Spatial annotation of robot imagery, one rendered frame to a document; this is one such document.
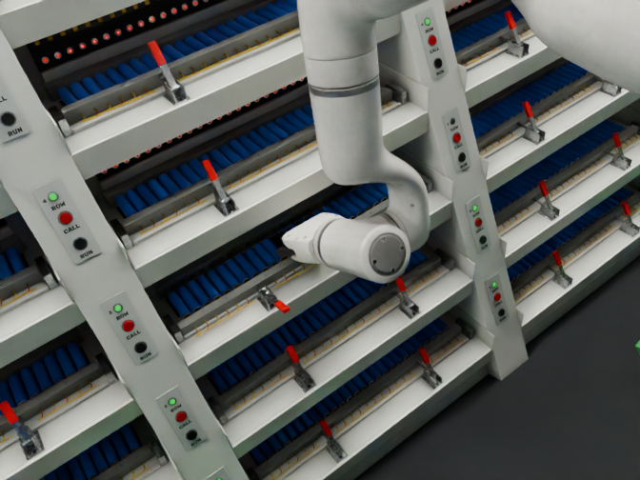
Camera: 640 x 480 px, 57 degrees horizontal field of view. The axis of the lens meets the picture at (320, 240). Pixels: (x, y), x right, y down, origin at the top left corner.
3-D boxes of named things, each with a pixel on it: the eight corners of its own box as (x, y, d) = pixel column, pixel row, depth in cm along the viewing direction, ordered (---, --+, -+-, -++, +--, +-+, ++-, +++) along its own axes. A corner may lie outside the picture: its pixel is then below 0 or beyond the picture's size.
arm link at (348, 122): (393, 46, 81) (405, 229, 98) (294, 79, 75) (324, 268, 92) (437, 58, 75) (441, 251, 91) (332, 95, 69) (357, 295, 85)
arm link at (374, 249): (361, 209, 94) (312, 230, 91) (409, 213, 83) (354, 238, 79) (376, 255, 97) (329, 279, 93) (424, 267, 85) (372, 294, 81)
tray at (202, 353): (451, 217, 122) (453, 182, 115) (193, 381, 101) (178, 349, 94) (389, 173, 134) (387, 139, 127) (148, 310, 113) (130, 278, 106)
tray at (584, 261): (670, 220, 161) (687, 182, 152) (518, 338, 140) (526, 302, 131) (605, 186, 174) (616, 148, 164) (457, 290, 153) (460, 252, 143)
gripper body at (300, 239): (352, 208, 96) (322, 205, 106) (302, 238, 93) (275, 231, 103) (370, 248, 98) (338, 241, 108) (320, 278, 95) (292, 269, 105)
